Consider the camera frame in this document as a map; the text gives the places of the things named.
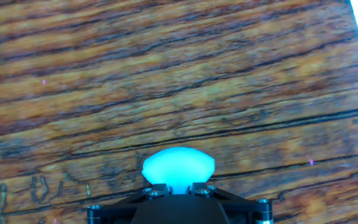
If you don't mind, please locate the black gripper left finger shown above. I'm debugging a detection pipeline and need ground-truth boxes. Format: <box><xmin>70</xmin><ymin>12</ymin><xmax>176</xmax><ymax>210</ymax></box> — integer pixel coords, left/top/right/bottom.
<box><xmin>87</xmin><ymin>184</ymin><xmax>171</xmax><ymax>224</ymax></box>

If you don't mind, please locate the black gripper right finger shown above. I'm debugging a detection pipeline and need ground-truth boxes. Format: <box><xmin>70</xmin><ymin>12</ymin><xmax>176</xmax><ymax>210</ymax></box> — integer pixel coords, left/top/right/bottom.
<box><xmin>191</xmin><ymin>182</ymin><xmax>273</xmax><ymax>224</ymax></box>

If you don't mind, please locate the white rectangular sponge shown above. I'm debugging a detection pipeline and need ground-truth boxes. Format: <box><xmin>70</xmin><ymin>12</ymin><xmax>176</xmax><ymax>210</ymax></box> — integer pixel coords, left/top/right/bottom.
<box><xmin>141</xmin><ymin>146</ymin><xmax>216</xmax><ymax>195</ymax></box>

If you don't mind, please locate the wood grain table mat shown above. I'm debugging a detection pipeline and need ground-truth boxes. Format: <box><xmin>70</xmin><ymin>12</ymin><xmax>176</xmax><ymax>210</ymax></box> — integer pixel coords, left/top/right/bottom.
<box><xmin>0</xmin><ymin>0</ymin><xmax>358</xmax><ymax>224</ymax></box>

